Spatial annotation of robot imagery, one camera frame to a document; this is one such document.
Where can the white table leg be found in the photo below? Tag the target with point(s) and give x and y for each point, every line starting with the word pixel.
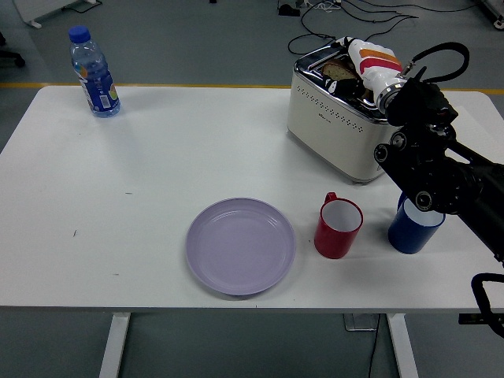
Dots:
pixel 114 346
pixel 401 346

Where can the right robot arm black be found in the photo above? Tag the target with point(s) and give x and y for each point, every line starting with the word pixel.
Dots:
pixel 429 157

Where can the black table control panel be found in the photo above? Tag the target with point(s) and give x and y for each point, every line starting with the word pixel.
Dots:
pixel 468 319

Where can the cream and chrome toaster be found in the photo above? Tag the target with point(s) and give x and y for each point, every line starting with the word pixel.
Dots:
pixel 334 130

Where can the water bottle blue cap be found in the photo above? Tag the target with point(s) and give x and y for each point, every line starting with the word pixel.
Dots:
pixel 98 90

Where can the clear plastic bracket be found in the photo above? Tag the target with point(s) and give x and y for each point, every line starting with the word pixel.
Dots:
pixel 360 323

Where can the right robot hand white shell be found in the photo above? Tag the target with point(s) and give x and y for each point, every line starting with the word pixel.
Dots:
pixel 374 67

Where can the bread slice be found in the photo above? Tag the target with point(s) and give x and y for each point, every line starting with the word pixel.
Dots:
pixel 338 71

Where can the red mug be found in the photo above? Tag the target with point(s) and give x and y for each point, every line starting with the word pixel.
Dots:
pixel 332 242

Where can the black office chair base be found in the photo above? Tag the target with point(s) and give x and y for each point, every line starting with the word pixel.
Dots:
pixel 10 55

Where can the purple plate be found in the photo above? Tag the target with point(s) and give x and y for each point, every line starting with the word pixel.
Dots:
pixel 240 248

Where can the white equipment leg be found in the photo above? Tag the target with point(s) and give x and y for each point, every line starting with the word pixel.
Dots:
pixel 496 12

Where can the blue mug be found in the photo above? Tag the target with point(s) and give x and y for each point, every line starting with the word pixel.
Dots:
pixel 407 236

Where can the white panel stand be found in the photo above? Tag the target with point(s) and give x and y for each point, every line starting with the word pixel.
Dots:
pixel 35 10

